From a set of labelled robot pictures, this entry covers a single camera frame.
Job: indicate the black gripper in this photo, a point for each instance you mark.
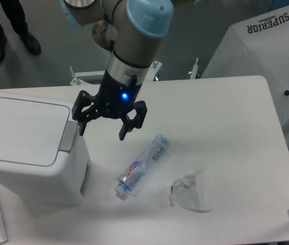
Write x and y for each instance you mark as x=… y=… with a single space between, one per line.
x=113 y=100

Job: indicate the white push-lid trash can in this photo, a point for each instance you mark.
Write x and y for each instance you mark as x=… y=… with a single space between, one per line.
x=42 y=155

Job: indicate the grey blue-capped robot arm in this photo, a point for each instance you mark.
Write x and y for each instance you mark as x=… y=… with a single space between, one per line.
x=136 y=29

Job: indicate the clear plastic water bottle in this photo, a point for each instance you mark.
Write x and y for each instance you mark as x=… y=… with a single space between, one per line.
x=143 y=165

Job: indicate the crumpled clear plastic wrapper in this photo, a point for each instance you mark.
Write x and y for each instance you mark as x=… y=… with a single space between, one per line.
x=192 y=192

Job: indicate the white Superior umbrella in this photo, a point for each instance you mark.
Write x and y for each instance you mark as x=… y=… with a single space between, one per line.
x=257 y=47

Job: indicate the white pedestal base frame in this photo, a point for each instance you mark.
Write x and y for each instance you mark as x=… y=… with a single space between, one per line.
x=95 y=77

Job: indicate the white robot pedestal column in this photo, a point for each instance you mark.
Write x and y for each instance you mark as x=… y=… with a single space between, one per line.
x=104 y=34

